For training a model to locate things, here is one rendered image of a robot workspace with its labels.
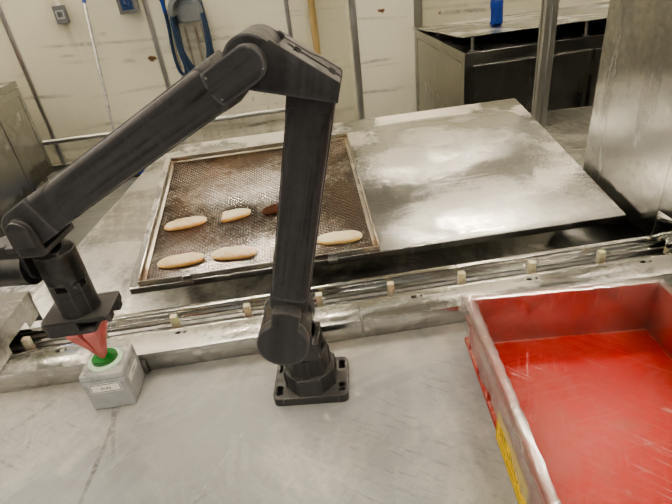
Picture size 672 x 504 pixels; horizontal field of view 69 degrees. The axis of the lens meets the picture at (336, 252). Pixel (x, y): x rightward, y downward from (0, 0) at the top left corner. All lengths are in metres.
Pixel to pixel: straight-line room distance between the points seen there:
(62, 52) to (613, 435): 4.62
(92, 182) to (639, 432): 0.79
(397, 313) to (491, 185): 0.46
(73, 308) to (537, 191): 0.96
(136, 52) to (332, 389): 4.11
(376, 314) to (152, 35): 3.96
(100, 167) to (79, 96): 4.23
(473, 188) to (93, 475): 0.94
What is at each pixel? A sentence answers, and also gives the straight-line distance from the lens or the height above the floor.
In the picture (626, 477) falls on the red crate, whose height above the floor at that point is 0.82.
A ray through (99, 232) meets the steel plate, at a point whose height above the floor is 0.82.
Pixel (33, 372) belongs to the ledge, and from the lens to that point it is 1.03.
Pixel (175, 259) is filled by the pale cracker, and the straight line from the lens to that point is 1.10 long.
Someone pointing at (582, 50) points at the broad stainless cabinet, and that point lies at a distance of 2.88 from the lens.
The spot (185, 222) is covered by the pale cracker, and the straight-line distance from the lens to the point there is 1.20.
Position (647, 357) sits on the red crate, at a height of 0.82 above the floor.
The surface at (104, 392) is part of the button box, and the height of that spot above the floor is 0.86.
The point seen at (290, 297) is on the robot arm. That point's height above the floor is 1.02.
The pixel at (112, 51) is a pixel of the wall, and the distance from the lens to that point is 4.73.
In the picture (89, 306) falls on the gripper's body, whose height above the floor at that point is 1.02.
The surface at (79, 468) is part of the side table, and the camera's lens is 0.88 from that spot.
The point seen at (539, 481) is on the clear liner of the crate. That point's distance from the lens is 0.61.
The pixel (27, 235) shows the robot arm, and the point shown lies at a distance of 0.75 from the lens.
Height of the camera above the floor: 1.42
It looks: 31 degrees down
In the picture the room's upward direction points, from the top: 7 degrees counter-clockwise
